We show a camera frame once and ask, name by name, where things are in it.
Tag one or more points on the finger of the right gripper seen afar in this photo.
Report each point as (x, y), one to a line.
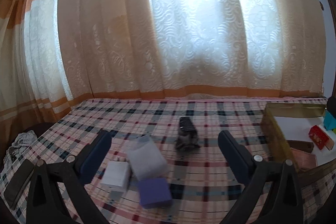
(331, 106)

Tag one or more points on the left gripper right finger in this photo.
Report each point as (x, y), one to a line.
(283, 203)

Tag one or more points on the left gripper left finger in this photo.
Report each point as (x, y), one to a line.
(45, 202)

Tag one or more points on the teal plastic block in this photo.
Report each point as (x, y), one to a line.
(329, 121)

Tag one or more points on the red toy brick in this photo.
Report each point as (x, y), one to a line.
(320, 138)

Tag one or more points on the white charger adapter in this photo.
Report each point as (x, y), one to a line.
(116, 176)

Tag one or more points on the copper metal card case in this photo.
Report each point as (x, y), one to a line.
(304, 160)

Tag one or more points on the translucent plastic box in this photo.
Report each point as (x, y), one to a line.
(145, 158)

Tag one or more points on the purple box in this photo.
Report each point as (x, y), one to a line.
(154, 192)

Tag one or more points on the black hair clip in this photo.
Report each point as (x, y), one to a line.
(187, 139)

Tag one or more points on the gold metal tray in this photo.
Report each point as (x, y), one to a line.
(278, 145)

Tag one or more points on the dark brown flat box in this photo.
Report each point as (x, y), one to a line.
(305, 146)

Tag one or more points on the grey patterned cloth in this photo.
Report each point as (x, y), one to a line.
(19, 145)

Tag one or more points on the black smartphone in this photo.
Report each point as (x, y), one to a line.
(18, 183)

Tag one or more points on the plaid tablecloth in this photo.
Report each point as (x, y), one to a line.
(217, 161)

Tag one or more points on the cream orange patterned curtain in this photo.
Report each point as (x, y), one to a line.
(58, 53)

